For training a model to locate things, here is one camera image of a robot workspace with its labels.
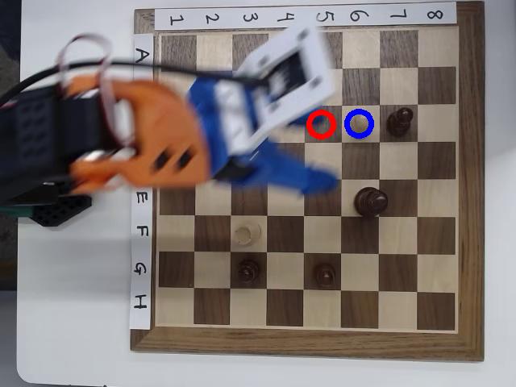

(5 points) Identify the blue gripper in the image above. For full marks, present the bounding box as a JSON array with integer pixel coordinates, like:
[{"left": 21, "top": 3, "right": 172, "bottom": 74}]
[{"left": 184, "top": 76, "right": 340, "bottom": 195}]

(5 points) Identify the light wooden chess pawn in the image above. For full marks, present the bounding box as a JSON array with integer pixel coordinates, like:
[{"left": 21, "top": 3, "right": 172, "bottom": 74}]
[{"left": 351, "top": 114, "right": 371, "bottom": 136}]

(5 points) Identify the large dark brown chess piece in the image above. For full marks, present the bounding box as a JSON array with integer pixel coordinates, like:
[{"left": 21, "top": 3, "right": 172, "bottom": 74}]
[{"left": 353, "top": 186, "right": 389, "bottom": 220}]

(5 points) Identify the dark brown chess pawn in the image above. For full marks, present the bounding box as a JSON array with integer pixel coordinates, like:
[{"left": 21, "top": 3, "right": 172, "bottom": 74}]
[
  {"left": 313, "top": 262, "right": 337, "bottom": 288},
  {"left": 236, "top": 257, "right": 261, "bottom": 283},
  {"left": 385, "top": 106, "right": 414, "bottom": 137}
]

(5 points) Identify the light wooden chess rook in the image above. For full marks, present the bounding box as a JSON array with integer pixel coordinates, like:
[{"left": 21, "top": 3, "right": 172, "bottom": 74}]
[{"left": 235, "top": 223, "right": 262, "bottom": 247}]

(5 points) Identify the white number label strip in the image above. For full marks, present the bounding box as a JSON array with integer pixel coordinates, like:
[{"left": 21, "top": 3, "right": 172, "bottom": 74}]
[{"left": 154, "top": 2, "right": 457, "bottom": 31}]

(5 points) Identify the white letter label strip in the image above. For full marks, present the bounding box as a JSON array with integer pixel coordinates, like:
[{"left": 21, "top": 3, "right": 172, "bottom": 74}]
[{"left": 128, "top": 32, "right": 156, "bottom": 331}]

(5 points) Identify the wooden chessboard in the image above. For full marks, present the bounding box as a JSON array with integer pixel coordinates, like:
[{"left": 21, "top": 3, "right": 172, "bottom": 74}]
[{"left": 129, "top": 2, "right": 485, "bottom": 363}]

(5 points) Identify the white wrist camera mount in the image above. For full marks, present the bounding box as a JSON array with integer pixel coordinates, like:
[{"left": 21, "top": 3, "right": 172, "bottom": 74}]
[{"left": 232, "top": 26, "right": 336, "bottom": 155}]

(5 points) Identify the black camera cable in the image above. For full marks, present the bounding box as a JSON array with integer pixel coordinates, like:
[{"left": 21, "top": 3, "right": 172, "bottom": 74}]
[{"left": 0, "top": 60, "right": 267, "bottom": 112}]

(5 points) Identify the white red black servo cable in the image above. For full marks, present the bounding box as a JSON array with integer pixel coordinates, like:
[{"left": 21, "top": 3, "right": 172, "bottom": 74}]
[{"left": 56, "top": 34, "right": 138, "bottom": 162}]

